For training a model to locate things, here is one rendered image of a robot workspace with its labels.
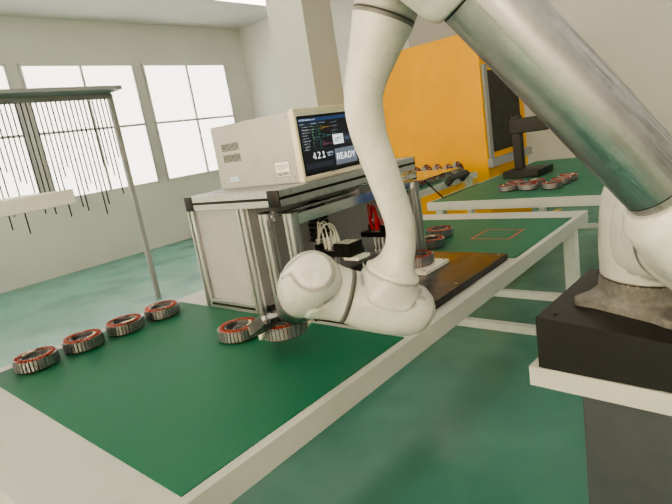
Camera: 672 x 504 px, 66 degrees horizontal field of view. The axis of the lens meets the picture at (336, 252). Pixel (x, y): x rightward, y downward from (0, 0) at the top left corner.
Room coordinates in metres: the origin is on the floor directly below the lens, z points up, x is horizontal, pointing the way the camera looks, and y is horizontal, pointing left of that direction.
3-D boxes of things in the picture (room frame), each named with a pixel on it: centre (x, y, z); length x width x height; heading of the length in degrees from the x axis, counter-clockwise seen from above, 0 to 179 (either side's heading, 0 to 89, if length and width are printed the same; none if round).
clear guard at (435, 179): (1.68, -0.29, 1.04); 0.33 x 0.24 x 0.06; 48
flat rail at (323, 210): (1.60, -0.10, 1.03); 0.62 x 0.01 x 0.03; 138
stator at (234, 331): (1.31, 0.29, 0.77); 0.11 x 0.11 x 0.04
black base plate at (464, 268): (1.55, -0.17, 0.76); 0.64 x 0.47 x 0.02; 138
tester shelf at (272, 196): (1.75, 0.06, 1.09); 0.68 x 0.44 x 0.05; 138
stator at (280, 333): (1.18, 0.15, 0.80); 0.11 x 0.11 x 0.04
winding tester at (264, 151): (1.76, 0.05, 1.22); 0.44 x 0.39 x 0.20; 138
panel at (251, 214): (1.71, 0.01, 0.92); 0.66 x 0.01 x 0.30; 138
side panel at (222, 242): (1.57, 0.34, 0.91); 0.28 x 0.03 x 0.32; 48
